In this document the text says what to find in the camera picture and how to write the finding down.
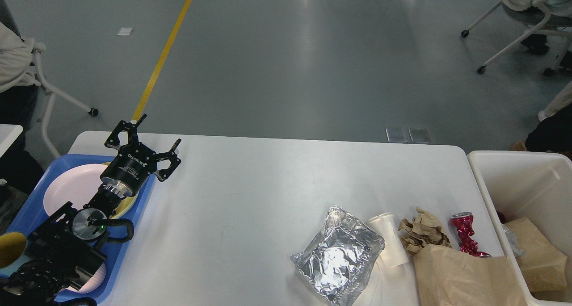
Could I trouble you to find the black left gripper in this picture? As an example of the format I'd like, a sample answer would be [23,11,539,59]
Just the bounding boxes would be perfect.
[99,114,182,197]

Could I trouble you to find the pink plate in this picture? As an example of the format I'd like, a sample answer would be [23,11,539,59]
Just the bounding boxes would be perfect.
[43,163,108,216]

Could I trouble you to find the pink ribbed mug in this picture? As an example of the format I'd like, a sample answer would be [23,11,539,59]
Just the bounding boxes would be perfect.
[66,263,107,294]

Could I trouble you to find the small foil ball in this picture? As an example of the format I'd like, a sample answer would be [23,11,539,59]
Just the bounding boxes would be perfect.
[502,224,526,257]

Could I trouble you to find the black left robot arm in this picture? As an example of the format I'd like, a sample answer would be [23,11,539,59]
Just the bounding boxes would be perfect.
[1,114,181,306]

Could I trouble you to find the yellow plate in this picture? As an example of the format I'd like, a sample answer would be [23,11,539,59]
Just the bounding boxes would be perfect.
[101,161,140,219]

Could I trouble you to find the person in cream sweater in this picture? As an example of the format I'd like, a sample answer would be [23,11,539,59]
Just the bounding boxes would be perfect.
[0,0,44,195]

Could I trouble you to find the blue plastic tray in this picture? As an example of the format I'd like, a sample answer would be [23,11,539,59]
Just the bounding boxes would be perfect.
[7,154,157,306]

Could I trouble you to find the teal mug yellow inside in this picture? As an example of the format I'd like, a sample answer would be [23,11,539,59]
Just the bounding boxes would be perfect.
[0,231,30,277]

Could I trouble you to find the large crumpled foil sheet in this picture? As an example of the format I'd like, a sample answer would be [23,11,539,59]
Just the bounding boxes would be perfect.
[290,205,385,306]

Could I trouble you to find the white paper cup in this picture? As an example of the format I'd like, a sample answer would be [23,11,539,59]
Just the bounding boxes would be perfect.
[366,213,409,268]

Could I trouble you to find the crumpled brown paper ball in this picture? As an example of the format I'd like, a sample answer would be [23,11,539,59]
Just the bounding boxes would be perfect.
[398,206,452,256]

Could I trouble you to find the brown paper bag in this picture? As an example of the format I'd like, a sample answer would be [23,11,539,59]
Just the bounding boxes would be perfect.
[413,245,527,306]

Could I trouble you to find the crushed red can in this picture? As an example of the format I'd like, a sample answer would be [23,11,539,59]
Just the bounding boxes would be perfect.
[450,212,492,258]

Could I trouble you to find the white plastic bin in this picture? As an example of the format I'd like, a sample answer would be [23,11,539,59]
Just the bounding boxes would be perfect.
[467,151,572,306]

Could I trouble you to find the person in black trousers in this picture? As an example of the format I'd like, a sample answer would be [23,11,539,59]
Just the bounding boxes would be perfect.
[509,104,572,159]

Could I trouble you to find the brown bag inside bin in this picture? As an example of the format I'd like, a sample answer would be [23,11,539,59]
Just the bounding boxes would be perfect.
[505,217,570,302]

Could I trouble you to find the person in beige trousers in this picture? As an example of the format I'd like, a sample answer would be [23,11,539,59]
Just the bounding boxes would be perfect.
[537,81,572,122]

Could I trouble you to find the white rolling office chair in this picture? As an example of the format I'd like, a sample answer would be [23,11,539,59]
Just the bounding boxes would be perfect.
[460,0,571,76]

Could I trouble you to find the white chair frame left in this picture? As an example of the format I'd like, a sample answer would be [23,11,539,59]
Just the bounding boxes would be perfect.
[23,38,99,158]

